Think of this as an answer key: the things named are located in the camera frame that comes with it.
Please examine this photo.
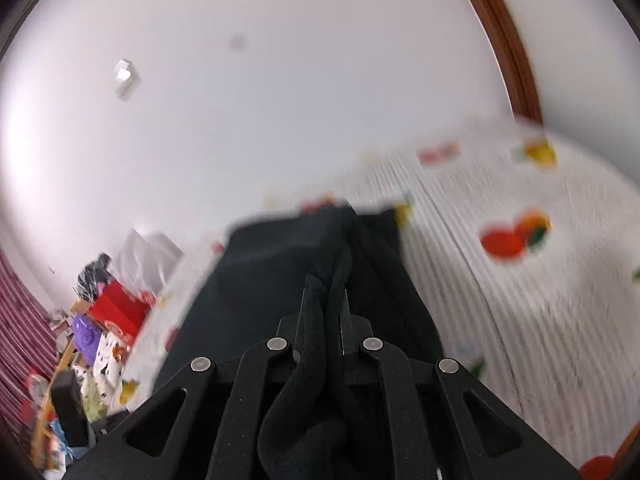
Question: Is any black sweatshirt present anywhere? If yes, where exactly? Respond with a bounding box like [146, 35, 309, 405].
[157, 206, 444, 479]

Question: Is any white plastic bag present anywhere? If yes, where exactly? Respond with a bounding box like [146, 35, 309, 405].
[107, 230, 183, 302]

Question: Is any red paper gift bag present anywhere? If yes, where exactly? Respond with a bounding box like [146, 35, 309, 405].
[88, 281, 151, 346]

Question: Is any fruit print tablecloth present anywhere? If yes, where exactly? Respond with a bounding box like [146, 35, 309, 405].
[117, 116, 640, 480]

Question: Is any plaid cloth in bag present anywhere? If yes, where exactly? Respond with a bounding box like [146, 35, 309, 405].
[75, 252, 114, 304]

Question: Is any purple plastic bag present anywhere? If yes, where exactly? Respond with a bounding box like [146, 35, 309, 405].
[72, 314, 103, 366]

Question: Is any red striped curtain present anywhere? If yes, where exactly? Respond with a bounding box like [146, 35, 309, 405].
[0, 254, 58, 445]

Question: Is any white wall switch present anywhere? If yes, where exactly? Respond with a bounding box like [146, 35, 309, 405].
[114, 58, 140, 101]

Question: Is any brown wooden door frame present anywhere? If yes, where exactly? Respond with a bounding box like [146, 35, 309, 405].
[470, 0, 544, 125]

